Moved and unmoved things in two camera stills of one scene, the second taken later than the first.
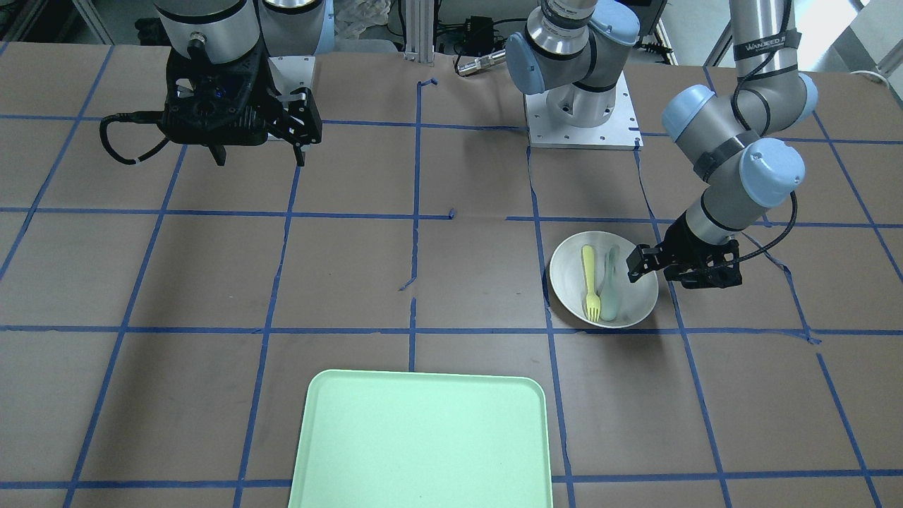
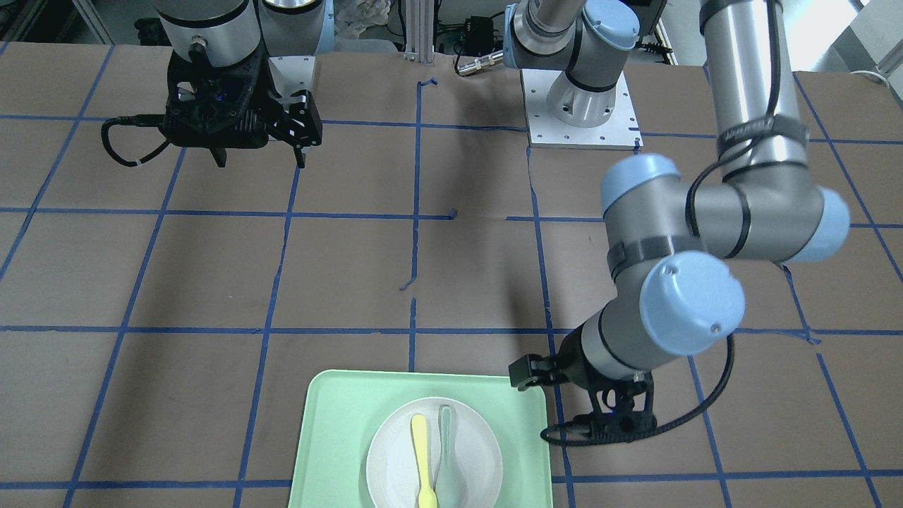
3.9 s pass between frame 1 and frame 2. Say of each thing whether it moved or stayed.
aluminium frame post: stayed
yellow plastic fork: moved
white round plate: moved
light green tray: stayed
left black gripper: moved
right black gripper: stayed
